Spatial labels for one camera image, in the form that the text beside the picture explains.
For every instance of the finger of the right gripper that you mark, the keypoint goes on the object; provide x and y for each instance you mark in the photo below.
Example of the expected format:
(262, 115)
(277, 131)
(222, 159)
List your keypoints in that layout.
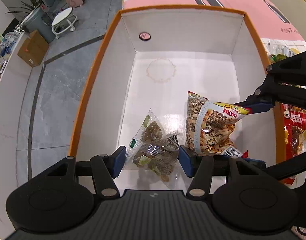
(256, 106)

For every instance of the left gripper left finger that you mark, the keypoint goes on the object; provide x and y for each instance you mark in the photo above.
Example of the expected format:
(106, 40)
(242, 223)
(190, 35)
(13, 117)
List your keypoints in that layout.
(116, 159)

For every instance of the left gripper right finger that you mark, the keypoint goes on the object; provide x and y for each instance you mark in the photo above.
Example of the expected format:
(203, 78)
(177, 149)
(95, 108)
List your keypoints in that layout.
(200, 169)

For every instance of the red noodle snack bag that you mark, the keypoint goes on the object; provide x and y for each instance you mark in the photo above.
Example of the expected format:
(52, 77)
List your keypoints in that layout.
(294, 123)

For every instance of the Mimi shrimp chips bag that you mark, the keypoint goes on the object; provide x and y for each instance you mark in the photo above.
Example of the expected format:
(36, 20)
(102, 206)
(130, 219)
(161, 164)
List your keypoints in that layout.
(209, 125)

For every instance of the clear bag green candies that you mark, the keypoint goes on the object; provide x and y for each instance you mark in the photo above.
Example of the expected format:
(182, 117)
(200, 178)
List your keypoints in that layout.
(152, 149)

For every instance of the lemon pattern tablecloth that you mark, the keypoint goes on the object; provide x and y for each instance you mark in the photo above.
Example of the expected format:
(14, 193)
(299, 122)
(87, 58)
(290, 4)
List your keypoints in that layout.
(271, 24)

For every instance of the orange cardboard box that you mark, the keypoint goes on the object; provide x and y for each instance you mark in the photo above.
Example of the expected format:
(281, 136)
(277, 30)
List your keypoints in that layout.
(150, 58)

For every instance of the white TV console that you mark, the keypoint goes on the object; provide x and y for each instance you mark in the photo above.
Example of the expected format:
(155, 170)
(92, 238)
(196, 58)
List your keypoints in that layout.
(13, 83)

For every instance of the brown cardboard carton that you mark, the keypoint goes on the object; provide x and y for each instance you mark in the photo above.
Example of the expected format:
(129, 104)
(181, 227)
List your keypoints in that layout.
(33, 49)

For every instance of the white round rolling stool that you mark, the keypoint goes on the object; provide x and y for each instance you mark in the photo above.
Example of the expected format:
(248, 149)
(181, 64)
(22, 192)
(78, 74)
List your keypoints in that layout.
(64, 21)

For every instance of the grey trash bin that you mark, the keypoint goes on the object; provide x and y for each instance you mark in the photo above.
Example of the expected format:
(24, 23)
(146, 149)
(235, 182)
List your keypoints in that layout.
(39, 20)

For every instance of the long leaf potted plant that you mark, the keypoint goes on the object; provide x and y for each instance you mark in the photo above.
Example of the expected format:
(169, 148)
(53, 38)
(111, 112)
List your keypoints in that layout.
(27, 7)

